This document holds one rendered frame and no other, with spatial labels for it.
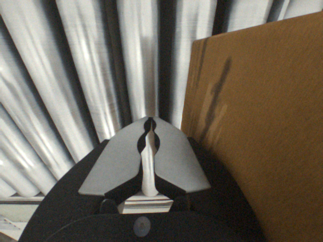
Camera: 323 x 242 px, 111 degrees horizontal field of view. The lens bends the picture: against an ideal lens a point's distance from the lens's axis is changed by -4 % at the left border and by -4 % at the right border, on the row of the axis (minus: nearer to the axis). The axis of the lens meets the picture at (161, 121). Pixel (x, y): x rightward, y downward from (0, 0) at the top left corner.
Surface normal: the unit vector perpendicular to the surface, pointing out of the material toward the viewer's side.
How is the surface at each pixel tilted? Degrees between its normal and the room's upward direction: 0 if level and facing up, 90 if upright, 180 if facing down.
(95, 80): 14
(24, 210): 0
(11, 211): 0
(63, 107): 28
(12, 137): 50
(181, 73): 34
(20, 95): 46
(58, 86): 41
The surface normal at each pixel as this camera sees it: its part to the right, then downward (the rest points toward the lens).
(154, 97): 0.65, 0.40
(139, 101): -0.19, 0.50
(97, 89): 0.28, 0.50
